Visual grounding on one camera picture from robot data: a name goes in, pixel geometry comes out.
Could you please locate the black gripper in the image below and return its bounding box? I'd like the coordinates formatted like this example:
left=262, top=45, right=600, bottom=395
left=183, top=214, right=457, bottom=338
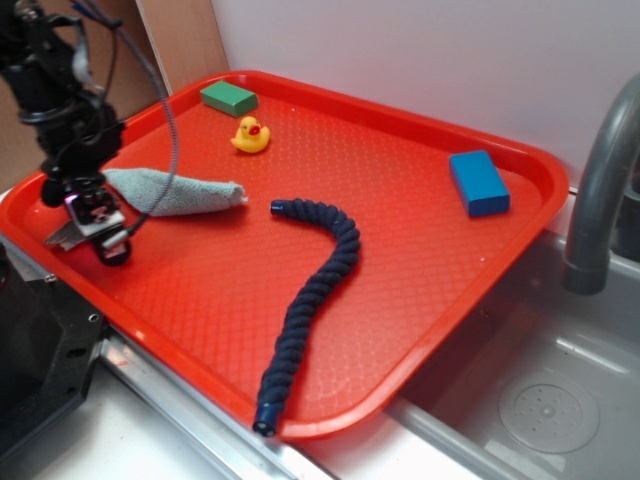
left=37, top=102, right=124, bottom=238

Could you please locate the brown wood chip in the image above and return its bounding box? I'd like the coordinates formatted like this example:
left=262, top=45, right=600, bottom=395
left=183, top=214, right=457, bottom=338
left=45, top=221, right=86, bottom=251

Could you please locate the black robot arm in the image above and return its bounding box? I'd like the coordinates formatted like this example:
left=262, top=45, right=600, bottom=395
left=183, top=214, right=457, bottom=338
left=1, top=1, right=125, bottom=238

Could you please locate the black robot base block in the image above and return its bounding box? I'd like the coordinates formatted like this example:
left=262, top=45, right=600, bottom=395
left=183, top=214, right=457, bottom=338
left=1, top=248, right=106, bottom=460

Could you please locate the light blue folded cloth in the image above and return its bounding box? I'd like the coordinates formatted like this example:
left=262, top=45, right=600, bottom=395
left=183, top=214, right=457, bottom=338
left=104, top=168, right=248, bottom=217

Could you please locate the green wooden block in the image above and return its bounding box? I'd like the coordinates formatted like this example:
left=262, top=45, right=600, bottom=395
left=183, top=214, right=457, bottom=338
left=200, top=81, right=259, bottom=118

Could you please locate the light wooden board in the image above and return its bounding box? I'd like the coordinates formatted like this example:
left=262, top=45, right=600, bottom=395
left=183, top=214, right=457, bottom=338
left=136, top=0, right=229, bottom=94

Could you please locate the yellow rubber duck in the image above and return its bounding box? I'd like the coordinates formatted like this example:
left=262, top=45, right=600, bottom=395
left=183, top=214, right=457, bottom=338
left=230, top=116, right=271, bottom=154

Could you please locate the red plastic tray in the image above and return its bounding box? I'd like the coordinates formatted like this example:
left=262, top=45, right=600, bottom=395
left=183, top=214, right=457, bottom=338
left=1, top=72, right=569, bottom=440

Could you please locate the blue wooden block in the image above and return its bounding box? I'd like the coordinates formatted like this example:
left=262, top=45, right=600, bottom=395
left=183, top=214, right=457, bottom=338
left=449, top=150, right=511, bottom=218

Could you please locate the grey faucet spout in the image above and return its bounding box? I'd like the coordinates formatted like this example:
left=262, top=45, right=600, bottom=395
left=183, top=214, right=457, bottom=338
left=562, top=76, right=639, bottom=295

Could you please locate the grey plastic sink basin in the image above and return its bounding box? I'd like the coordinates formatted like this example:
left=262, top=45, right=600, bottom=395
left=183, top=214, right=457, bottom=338
left=388, top=233, right=639, bottom=479

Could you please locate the grey braided cable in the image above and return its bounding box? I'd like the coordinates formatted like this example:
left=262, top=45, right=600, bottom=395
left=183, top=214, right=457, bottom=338
left=69, top=0, right=180, bottom=249

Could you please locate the round wrist camera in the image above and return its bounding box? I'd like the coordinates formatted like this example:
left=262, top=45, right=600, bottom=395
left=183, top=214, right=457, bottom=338
left=92, top=238, right=131, bottom=267

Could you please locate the dark blue braided rope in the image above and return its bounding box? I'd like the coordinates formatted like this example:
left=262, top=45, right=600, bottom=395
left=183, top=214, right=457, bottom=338
left=252, top=197, right=362, bottom=438

